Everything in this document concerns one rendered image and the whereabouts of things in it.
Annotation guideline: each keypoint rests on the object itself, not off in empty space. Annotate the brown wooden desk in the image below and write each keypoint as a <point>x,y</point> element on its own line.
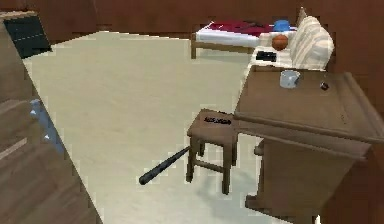
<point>300,110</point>

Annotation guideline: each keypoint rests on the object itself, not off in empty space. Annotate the black flat rectangular object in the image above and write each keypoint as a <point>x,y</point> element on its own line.
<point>266,56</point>

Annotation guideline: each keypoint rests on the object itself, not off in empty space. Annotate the grey mug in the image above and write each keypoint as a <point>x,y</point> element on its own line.
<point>288,79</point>

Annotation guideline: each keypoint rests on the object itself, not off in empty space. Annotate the orange basketball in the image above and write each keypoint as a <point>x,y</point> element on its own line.
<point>279,42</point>

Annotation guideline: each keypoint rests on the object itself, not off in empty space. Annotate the brown wooden stool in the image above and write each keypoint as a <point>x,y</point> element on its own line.
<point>213,128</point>

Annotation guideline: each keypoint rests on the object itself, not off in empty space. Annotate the blue round object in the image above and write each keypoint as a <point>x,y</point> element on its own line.
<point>282,25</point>

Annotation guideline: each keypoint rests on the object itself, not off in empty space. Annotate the small black round object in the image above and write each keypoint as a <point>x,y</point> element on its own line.
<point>324,86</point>

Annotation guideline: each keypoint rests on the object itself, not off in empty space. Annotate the black television screen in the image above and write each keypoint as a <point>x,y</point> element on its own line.
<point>26,35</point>

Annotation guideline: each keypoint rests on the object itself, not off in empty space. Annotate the black baseball bat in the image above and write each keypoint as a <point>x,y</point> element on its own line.
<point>163,165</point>

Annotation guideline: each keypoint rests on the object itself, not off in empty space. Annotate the blue grey small figure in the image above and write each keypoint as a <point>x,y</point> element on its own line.
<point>43,120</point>

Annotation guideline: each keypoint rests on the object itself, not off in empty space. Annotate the black flat remote control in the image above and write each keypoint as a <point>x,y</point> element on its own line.
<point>217,120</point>

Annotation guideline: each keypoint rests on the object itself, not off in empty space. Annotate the brown wooden dresser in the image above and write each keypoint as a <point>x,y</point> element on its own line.
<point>26,150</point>

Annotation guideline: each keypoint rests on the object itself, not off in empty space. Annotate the wooden bed with red blanket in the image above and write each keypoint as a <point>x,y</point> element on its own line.
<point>233,35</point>

